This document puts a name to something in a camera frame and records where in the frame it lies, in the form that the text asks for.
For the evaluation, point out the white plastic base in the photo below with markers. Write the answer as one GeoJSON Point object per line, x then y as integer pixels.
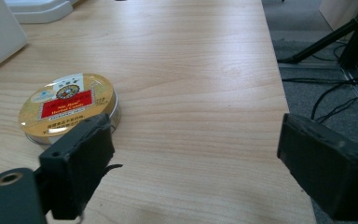
{"type": "Point", "coordinates": [40, 11]}

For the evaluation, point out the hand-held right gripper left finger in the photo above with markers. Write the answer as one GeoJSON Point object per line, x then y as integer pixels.
{"type": "Point", "coordinates": [74, 168]}

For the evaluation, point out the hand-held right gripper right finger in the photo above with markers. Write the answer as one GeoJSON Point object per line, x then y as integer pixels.
{"type": "Point", "coordinates": [326, 168]}

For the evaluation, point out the round gold candy tin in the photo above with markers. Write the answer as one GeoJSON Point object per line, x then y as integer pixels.
{"type": "Point", "coordinates": [65, 104]}

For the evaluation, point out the black tripod stand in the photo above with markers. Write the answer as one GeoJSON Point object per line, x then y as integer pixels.
{"type": "Point", "coordinates": [338, 34]}

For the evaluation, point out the beige cabinet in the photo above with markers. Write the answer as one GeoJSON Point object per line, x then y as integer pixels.
{"type": "Point", "coordinates": [338, 12]}

